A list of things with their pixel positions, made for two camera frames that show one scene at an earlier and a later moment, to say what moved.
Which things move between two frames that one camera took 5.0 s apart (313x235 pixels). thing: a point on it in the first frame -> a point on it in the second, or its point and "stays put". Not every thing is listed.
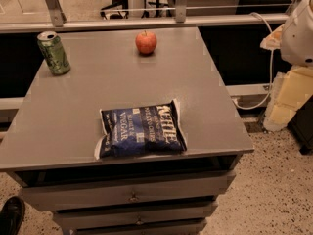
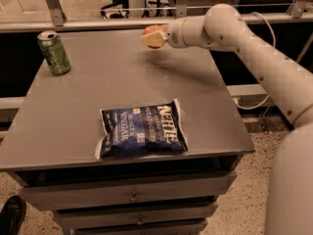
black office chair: [118, 7] stays put
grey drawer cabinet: [52, 152] stays put
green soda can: [52, 48] stays put
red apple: [146, 42] -> [152, 29]
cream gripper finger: [274, 40] -> [174, 33]
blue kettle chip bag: [141, 131] stays put
